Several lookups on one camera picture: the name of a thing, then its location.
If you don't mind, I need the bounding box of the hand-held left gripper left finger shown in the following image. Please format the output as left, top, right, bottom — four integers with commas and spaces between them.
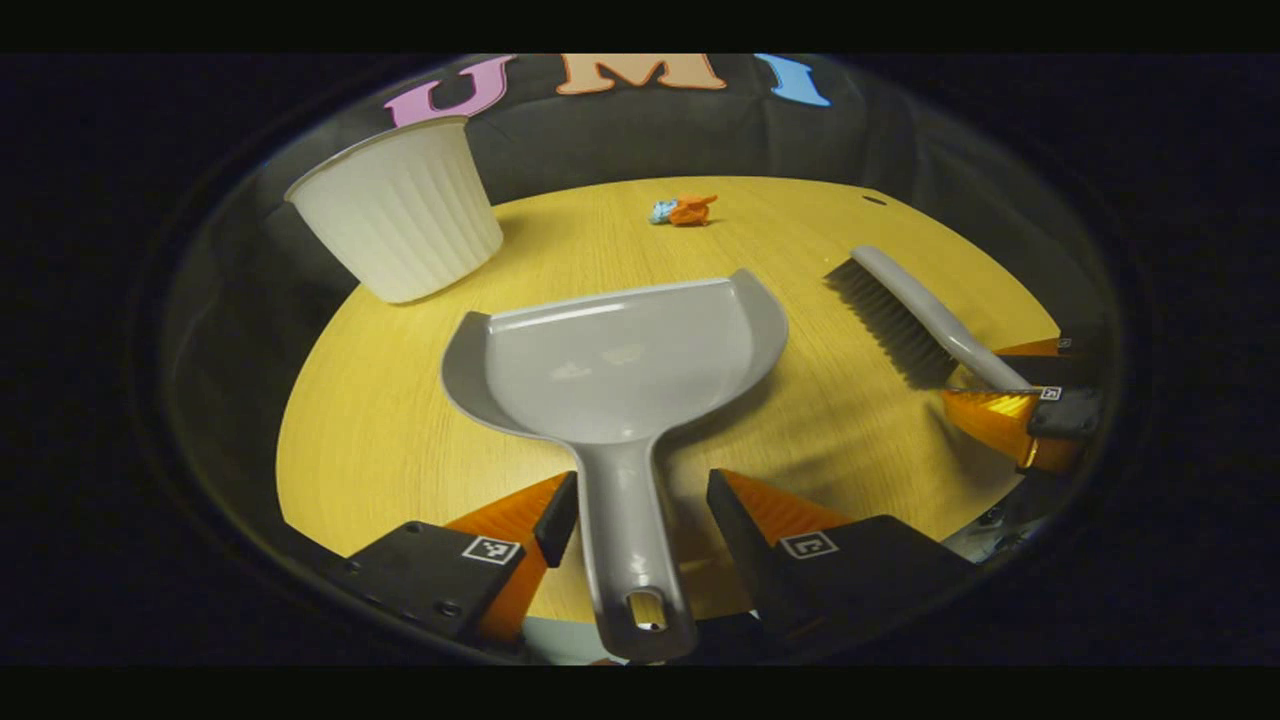
340, 471, 581, 651

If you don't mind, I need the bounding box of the small grey broom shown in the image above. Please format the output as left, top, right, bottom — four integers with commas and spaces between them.
823, 245, 1041, 393

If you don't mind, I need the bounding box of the grey plastic dustpan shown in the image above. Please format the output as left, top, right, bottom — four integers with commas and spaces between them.
440, 268, 791, 664

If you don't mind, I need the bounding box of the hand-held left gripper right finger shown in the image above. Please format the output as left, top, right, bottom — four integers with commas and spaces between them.
706, 468, 986, 651

